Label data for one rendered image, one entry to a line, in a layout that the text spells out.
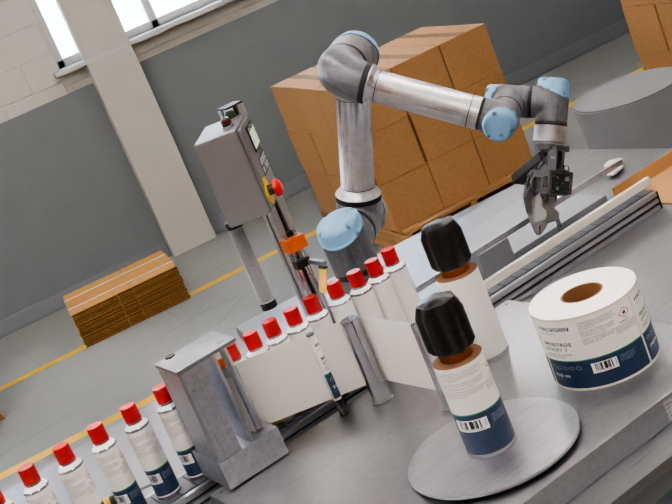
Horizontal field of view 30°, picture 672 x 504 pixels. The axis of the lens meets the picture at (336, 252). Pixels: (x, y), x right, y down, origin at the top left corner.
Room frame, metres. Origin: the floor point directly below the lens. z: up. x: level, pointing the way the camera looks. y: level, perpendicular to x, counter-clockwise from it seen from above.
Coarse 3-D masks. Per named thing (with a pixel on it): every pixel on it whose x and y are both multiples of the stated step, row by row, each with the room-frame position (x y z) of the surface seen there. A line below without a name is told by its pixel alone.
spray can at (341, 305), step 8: (336, 280) 2.55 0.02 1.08; (328, 288) 2.54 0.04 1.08; (336, 288) 2.54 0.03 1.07; (336, 296) 2.54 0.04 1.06; (344, 296) 2.54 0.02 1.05; (328, 304) 2.56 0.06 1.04; (336, 304) 2.53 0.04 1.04; (344, 304) 2.53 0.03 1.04; (352, 304) 2.54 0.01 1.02; (336, 312) 2.53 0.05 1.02; (344, 312) 2.53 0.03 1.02; (352, 312) 2.53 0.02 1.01; (336, 320) 2.54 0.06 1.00
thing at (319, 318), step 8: (312, 296) 2.51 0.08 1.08; (304, 304) 2.51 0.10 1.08; (312, 304) 2.50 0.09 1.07; (320, 304) 2.51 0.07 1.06; (312, 312) 2.50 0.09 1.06; (320, 312) 2.50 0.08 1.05; (328, 312) 2.51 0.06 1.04; (312, 320) 2.50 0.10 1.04; (320, 320) 2.49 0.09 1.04; (328, 320) 2.50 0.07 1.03; (312, 328) 2.50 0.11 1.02; (320, 328) 2.49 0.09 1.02
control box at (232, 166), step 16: (208, 128) 2.65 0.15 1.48; (240, 128) 2.53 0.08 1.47; (208, 144) 2.52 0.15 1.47; (224, 144) 2.51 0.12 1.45; (240, 144) 2.51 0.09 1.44; (208, 160) 2.52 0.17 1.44; (224, 160) 2.52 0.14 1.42; (240, 160) 2.51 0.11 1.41; (256, 160) 2.55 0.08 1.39; (208, 176) 2.52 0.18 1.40; (224, 176) 2.52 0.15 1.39; (240, 176) 2.51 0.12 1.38; (256, 176) 2.51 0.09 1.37; (272, 176) 2.65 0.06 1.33; (224, 192) 2.52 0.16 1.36; (240, 192) 2.51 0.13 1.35; (256, 192) 2.51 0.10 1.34; (224, 208) 2.52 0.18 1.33; (240, 208) 2.52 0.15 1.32; (256, 208) 2.51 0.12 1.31; (272, 208) 2.51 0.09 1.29; (240, 224) 2.52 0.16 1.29
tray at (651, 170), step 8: (656, 160) 3.13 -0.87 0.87; (664, 160) 3.14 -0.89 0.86; (648, 168) 3.11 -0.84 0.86; (656, 168) 3.12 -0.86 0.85; (664, 168) 3.13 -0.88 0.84; (632, 176) 3.09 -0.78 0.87; (640, 176) 3.10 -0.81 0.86; (648, 176) 3.11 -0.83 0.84; (656, 176) 3.11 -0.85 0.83; (664, 176) 3.09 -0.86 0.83; (624, 184) 3.07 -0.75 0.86; (632, 184) 3.08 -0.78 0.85; (656, 184) 3.05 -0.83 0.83; (664, 184) 3.03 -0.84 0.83; (616, 192) 3.06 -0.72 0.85; (664, 192) 2.97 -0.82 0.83; (664, 200) 2.92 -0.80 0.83
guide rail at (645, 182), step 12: (648, 180) 2.89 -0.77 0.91; (624, 192) 2.85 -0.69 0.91; (636, 192) 2.87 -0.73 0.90; (612, 204) 2.83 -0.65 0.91; (588, 216) 2.80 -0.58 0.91; (600, 216) 2.81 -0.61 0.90; (576, 228) 2.78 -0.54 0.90; (552, 240) 2.75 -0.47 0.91; (528, 252) 2.72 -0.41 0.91; (540, 252) 2.73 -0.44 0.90; (516, 264) 2.69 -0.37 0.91; (492, 276) 2.67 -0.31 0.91; (504, 276) 2.68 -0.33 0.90
